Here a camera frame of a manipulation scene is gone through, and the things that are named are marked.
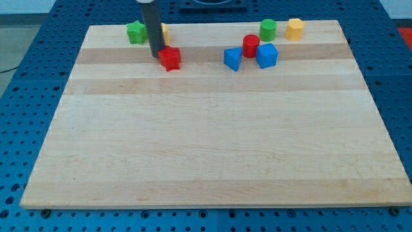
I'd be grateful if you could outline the red star block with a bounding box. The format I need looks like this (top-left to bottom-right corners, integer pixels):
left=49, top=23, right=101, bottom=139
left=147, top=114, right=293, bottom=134
left=158, top=46, right=181, bottom=72

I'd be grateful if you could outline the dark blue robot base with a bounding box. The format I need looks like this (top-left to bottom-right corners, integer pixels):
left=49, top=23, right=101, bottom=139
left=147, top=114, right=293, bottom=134
left=178, top=0, right=248, bottom=11

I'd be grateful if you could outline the green star block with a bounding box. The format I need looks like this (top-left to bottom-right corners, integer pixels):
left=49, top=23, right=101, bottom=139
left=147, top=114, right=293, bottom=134
left=126, top=21, right=147, bottom=44

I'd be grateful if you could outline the blue triangular block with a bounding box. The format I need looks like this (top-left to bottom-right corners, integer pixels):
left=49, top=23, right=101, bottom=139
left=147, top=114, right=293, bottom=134
left=223, top=47, right=242, bottom=72

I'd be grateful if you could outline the blue cube block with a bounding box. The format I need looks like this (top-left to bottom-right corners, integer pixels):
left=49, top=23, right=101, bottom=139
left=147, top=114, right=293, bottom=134
left=256, top=43, right=278, bottom=68

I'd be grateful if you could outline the red cylinder block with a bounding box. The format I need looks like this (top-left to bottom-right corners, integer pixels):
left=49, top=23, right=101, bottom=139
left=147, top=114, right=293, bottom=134
left=242, top=34, right=260, bottom=58

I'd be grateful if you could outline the yellow block behind rod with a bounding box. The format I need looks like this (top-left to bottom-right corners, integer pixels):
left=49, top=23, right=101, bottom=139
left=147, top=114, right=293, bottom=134
left=161, top=23, right=170, bottom=45

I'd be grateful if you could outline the wooden board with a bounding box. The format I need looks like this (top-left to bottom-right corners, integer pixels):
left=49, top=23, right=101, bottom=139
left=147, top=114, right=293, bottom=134
left=21, top=20, right=411, bottom=209

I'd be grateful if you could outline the green cylinder block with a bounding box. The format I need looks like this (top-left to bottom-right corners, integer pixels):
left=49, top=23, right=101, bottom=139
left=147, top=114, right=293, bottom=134
left=259, top=19, right=277, bottom=42

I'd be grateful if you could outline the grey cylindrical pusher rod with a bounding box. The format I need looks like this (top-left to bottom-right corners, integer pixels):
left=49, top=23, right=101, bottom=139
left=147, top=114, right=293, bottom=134
left=137, top=0, right=165, bottom=58

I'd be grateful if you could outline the yellow hexagon block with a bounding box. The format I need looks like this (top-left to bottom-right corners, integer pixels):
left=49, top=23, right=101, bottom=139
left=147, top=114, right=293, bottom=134
left=285, top=18, right=305, bottom=41

